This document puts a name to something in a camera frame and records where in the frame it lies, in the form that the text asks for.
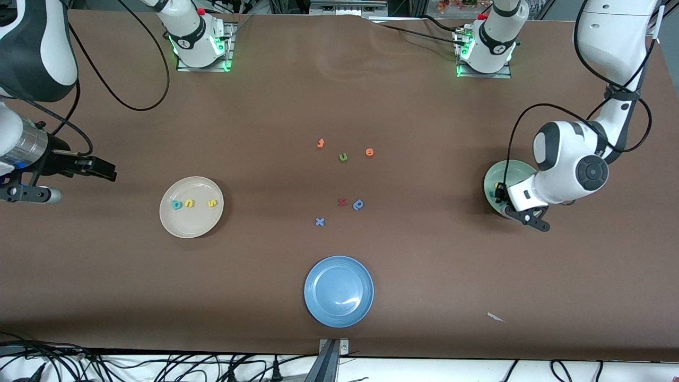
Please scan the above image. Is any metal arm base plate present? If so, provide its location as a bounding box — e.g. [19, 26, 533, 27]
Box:
[177, 21, 234, 73]
[456, 29, 512, 79]

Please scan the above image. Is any green round plate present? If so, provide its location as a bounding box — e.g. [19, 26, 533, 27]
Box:
[483, 160, 539, 218]

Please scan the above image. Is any black base cable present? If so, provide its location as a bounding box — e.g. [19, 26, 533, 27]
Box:
[371, 15, 470, 49]

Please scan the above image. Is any blue round plate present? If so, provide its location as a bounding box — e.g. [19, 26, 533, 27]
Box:
[304, 256, 375, 328]

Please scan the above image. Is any beige round plate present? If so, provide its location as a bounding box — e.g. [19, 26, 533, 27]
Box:
[159, 176, 224, 239]

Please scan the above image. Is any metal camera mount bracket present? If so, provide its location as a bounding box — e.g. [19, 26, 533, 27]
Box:
[305, 338, 350, 382]

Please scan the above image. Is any brown table cover sheet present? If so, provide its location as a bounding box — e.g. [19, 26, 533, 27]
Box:
[0, 11, 679, 361]

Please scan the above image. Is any aluminium frame profile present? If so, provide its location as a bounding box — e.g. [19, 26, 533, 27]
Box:
[309, 0, 389, 16]

